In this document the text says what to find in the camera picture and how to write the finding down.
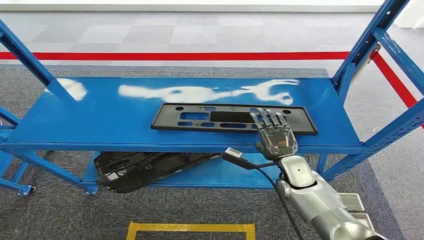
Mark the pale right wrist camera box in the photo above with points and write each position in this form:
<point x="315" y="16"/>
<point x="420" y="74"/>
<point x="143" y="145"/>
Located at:
<point x="233" y="153"/>

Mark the silver floor socket box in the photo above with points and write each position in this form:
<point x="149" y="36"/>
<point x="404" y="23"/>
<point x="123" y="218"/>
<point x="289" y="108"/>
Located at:
<point x="352" y="202"/>

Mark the black ribbed moulded part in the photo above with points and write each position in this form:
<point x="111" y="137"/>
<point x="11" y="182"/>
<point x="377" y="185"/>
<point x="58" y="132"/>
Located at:
<point x="132" y="172"/>

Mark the silver barrier post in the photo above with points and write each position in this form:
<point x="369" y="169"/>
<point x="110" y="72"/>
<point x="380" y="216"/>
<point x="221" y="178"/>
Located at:
<point x="367" y="64"/>

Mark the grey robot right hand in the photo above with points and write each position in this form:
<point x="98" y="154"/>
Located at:
<point x="276" y="142"/>

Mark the red barrier belt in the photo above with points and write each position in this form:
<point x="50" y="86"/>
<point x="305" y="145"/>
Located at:
<point x="165" y="56"/>
<point x="394" y="80"/>

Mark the long black plastic panel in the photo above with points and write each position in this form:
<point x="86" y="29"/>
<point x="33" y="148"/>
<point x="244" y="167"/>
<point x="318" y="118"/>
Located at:
<point x="228" y="116"/>

